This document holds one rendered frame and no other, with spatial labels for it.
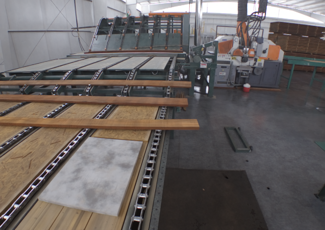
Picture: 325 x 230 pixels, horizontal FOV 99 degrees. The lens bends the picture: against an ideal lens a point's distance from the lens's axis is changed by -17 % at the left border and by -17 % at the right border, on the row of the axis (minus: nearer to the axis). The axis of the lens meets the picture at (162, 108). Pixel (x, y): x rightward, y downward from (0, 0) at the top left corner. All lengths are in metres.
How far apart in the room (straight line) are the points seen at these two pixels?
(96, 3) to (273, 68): 11.40
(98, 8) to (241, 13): 9.70
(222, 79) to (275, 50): 1.98
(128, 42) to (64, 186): 6.66
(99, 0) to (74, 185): 12.81
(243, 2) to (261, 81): 2.71
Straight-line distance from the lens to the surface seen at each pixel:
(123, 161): 1.15
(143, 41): 7.15
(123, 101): 1.98
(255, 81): 6.51
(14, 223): 1.10
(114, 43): 7.49
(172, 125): 1.42
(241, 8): 6.40
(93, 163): 1.18
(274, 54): 6.37
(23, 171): 1.36
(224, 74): 5.71
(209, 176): 2.23
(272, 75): 6.72
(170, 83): 2.45
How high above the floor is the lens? 1.58
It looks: 24 degrees down
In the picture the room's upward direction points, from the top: straight up
